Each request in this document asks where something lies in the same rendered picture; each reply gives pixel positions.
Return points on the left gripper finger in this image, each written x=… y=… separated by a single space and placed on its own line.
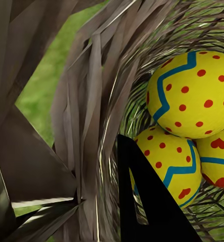
x=167 y=221

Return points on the easter egg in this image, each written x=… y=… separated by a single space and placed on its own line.
x=211 y=152
x=175 y=160
x=185 y=95

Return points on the wicker basket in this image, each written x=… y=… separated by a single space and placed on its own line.
x=76 y=181

